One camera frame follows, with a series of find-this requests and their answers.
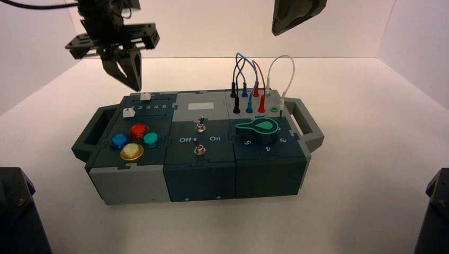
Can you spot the green pointer rotary knob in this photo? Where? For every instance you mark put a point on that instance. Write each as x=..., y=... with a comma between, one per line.
x=263, y=131

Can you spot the yellow round push button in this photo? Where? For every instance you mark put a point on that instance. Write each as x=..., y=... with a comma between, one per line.
x=132, y=151

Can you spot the blue round push button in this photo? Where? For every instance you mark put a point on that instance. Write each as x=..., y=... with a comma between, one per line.
x=120, y=141

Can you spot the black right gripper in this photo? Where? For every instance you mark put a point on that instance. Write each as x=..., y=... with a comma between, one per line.
x=296, y=12

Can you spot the grey rectangular display window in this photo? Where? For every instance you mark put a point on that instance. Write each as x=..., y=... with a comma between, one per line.
x=201, y=106

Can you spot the green banana socket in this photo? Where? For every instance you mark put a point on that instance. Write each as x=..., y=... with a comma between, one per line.
x=273, y=109

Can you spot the teal round push button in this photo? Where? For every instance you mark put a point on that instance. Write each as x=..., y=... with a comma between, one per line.
x=152, y=139

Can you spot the red round push button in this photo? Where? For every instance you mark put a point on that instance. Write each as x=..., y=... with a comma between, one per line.
x=139, y=130

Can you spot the metal toggle switch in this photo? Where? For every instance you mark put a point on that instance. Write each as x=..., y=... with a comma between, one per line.
x=201, y=125
x=199, y=150

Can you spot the dark teal grey task box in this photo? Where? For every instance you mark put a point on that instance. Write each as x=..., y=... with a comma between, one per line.
x=201, y=178

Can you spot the white slider knob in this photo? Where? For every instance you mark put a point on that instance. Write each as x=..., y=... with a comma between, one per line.
x=129, y=113
x=145, y=97

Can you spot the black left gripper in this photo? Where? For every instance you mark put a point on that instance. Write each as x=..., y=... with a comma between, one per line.
x=105, y=31

